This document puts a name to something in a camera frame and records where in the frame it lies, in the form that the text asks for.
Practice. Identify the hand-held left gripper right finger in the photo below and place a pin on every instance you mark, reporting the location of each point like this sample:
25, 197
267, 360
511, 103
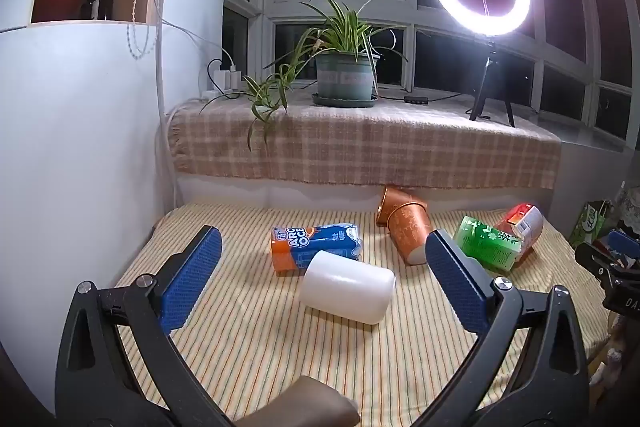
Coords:
457, 282

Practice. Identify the white charger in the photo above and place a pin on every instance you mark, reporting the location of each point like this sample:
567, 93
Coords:
234, 78
220, 79

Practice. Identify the black tripod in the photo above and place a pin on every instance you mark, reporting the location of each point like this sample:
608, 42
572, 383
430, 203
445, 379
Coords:
487, 72

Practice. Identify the white window frame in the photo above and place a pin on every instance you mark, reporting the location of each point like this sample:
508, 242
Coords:
415, 14

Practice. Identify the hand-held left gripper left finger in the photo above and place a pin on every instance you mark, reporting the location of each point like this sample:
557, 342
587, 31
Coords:
190, 277

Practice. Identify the dark bottle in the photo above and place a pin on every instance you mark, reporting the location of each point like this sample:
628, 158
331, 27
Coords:
106, 2
91, 7

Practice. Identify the green paper bag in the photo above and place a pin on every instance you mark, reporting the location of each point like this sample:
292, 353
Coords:
590, 224

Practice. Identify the green drink carton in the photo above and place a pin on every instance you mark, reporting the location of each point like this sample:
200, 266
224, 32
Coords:
485, 244

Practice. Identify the white power strip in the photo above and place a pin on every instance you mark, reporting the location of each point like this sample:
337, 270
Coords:
222, 94

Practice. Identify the plaid cloth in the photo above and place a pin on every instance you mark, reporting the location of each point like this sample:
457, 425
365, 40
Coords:
375, 147

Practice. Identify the red and white can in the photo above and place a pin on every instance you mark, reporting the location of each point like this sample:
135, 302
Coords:
525, 222

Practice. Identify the green flower pot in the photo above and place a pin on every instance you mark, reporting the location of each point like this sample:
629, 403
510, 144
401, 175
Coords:
345, 74

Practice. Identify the striped cloth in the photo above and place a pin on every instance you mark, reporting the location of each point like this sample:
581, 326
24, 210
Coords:
260, 347

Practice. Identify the white cup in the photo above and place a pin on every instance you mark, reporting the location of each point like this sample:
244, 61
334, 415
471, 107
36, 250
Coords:
345, 287

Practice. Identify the brown rounded object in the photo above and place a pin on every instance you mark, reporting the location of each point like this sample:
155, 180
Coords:
310, 402

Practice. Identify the spider plant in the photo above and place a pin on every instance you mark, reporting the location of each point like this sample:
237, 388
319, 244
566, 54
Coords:
332, 32

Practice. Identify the blue and orange drink carton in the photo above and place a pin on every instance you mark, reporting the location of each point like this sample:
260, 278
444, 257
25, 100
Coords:
320, 243

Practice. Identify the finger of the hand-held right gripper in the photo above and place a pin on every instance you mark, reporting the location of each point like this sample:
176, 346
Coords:
625, 243
595, 259

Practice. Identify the green pot saucer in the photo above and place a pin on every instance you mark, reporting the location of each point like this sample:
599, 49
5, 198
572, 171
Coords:
345, 102

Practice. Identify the copper paper cup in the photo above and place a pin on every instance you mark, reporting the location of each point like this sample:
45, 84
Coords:
391, 206

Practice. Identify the brown patterned paper cup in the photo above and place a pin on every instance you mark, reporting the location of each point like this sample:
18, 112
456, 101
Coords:
407, 232

